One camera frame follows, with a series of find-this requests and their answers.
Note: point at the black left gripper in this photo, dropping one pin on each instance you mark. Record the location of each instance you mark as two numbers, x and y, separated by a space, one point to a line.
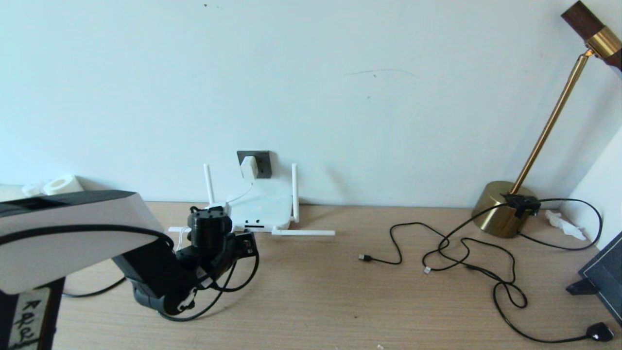
218 262

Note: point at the white power adapter block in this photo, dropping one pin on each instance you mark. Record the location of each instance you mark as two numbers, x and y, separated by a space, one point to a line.
249 167

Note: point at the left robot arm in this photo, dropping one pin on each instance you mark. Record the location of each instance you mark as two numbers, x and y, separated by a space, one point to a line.
73 243

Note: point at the white router with antennas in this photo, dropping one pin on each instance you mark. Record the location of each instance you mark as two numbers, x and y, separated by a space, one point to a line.
272 209

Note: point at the white toilet paper roll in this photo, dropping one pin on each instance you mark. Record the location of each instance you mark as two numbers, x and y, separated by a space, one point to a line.
62 184

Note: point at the small clear plastic container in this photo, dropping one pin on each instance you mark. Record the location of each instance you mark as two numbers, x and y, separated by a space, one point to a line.
33 188

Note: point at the brass desk lamp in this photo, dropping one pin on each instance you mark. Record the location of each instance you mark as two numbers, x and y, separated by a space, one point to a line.
500 214

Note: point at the crumpled white tissue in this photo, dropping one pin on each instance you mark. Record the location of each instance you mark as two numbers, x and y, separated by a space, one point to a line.
563 226

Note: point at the black plastic clip stand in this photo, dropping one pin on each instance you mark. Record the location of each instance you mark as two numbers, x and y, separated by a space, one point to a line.
581 287

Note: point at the dark teal printed box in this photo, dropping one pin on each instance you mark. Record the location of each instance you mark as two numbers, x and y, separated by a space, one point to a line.
607 277

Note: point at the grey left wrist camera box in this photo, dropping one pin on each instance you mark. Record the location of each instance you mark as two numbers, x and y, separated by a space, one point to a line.
217 206

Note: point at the grey wall socket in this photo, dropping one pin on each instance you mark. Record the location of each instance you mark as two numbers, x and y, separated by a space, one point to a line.
265 165

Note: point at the black inline lamp switch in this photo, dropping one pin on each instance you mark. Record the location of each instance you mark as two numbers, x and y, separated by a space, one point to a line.
521 204

